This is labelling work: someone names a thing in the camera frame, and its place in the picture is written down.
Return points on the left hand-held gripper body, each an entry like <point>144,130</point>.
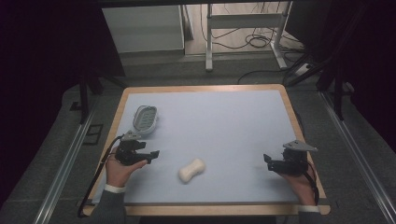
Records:
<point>130,149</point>

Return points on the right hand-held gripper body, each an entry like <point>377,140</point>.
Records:
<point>292,160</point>

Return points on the grey soap dish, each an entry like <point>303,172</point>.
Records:
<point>145,119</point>

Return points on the white bone-shaped toy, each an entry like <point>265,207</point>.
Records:
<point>191,170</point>

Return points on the person's left hand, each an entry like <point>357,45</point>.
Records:
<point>120,172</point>

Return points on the person's right hand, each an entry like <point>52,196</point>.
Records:
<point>300,188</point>

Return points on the light blue table mat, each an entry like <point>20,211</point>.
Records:
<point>211,146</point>

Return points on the black tripod stand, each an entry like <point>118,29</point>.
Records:
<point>90,90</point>

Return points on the white power strip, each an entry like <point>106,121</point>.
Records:
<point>302,69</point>

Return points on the white cabinet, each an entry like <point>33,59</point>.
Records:
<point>143,28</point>

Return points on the aluminium rail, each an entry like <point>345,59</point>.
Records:
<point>358,155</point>
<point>63,171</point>

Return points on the white metal desk frame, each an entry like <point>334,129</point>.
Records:
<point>246,25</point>

